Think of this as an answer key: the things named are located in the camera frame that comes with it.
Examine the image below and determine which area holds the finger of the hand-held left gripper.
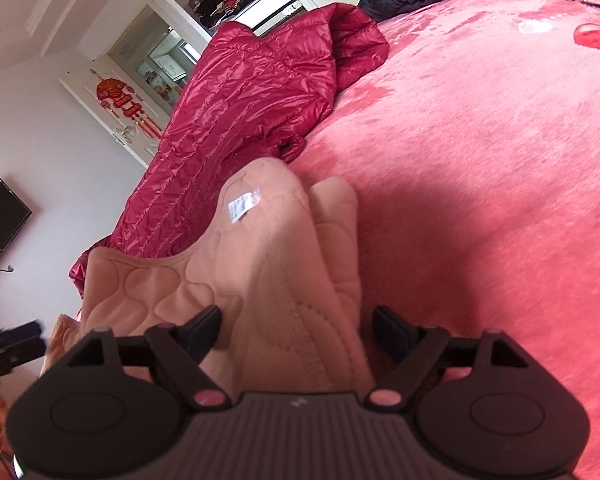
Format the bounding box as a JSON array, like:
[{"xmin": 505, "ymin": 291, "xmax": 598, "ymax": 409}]
[{"xmin": 0, "ymin": 322, "xmax": 49, "ymax": 376}]

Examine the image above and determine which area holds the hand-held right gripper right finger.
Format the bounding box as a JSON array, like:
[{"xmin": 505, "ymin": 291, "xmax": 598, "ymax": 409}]
[{"xmin": 365, "ymin": 305, "xmax": 531, "ymax": 408}]

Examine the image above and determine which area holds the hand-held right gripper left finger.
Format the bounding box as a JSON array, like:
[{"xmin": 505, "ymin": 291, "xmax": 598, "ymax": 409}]
[{"xmin": 61, "ymin": 305, "xmax": 234, "ymax": 411}]

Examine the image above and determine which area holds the pink quilted pajama garment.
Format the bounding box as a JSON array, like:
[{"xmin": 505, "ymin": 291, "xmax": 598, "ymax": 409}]
[{"xmin": 40, "ymin": 157, "xmax": 376, "ymax": 396}]

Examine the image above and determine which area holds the dark red down jacket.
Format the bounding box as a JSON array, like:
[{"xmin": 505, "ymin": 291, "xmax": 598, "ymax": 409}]
[{"xmin": 68, "ymin": 2, "xmax": 391, "ymax": 291}]

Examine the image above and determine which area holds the pink heart print bed blanket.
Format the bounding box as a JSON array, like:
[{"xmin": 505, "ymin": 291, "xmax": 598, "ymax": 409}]
[{"xmin": 260, "ymin": 0, "xmax": 600, "ymax": 480}]

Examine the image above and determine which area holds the red knot door ornament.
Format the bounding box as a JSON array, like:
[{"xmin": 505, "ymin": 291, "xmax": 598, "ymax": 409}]
[{"xmin": 95, "ymin": 78, "xmax": 162, "ymax": 139}]

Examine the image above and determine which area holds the white room door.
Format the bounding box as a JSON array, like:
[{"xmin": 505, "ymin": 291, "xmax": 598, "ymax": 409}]
[{"xmin": 58, "ymin": 57, "xmax": 181, "ymax": 169}]

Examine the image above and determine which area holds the black wall television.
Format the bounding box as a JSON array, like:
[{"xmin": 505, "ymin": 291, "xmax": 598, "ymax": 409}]
[{"xmin": 0, "ymin": 172, "xmax": 34, "ymax": 289}]

